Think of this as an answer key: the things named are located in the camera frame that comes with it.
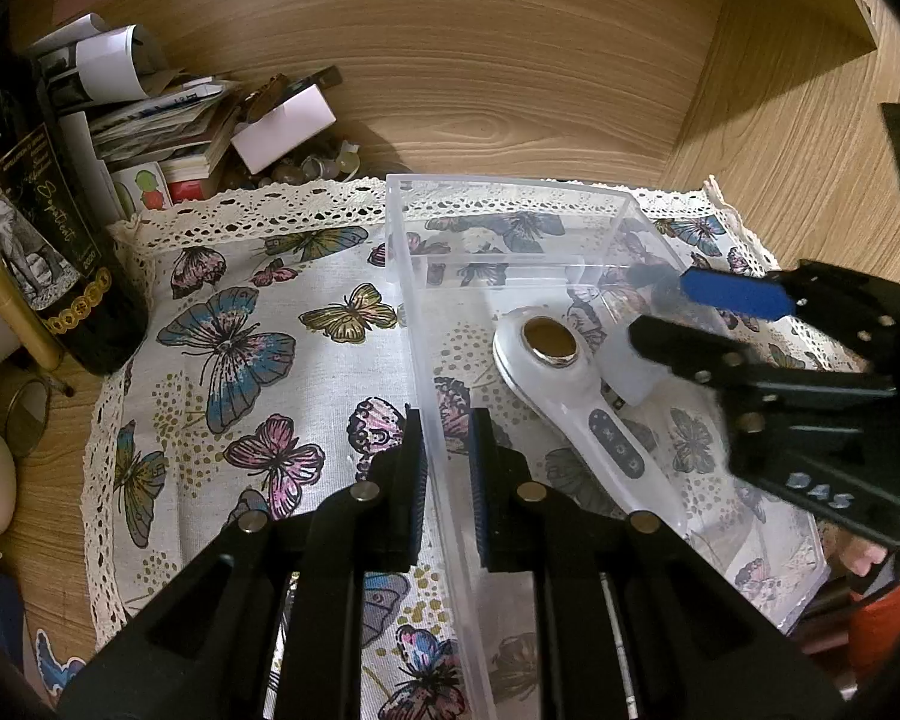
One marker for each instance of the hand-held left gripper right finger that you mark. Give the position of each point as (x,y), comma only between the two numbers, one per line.
(481,465)

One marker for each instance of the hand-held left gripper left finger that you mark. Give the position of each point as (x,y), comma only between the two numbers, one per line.
(414,465)

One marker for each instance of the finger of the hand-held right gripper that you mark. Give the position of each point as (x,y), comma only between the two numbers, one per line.
(735,292)
(690,352)

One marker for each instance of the white charger plug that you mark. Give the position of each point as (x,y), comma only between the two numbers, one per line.
(630,375)

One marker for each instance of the clear plastic storage box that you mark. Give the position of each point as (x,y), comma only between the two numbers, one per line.
(450,360)

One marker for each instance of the person's right hand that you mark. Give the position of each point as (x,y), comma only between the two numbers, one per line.
(862,562)

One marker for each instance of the white handheld facial massager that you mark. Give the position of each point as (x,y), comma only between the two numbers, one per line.
(562,397)

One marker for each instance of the butterfly print lace cloth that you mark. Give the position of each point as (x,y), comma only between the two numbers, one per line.
(270,300)

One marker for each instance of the pile of small trinkets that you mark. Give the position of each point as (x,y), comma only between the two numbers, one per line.
(307,165)

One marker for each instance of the small white pink box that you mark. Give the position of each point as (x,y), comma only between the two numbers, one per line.
(285,124)

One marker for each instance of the dark wine bottle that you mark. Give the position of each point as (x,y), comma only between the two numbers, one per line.
(82,292)

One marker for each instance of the fruit sticker sheet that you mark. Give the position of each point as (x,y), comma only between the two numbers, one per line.
(142,191)

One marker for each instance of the blue butterfly sticker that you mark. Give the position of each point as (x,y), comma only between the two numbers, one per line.
(56,664)

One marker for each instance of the yellow tube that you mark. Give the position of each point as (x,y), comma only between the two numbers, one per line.
(22,319)

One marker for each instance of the stack of papers and booklets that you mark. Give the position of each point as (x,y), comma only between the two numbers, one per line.
(157,120)

